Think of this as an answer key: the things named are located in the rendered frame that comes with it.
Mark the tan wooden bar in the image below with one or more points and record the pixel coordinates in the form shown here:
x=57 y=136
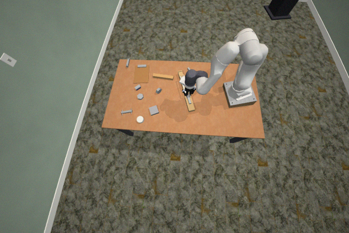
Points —
x=161 y=76

